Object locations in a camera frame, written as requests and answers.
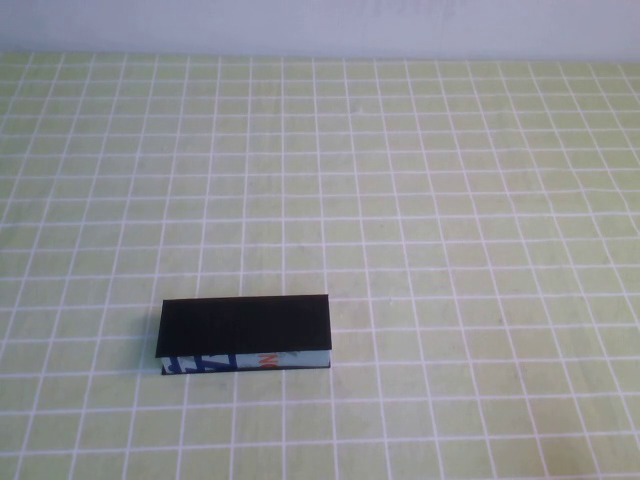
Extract green white checked tablecloth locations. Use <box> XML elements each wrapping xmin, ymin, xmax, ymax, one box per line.
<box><xmin>0</xmin><ymin>48</ymin><xmax>640</xmax><ymax>480</ymax></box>

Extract black glasses case printed sides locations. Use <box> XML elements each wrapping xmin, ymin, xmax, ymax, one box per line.
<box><xmin>155</xmin><ymin>293</ymin><xmax>335</xmax><ymax>378</ymax></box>

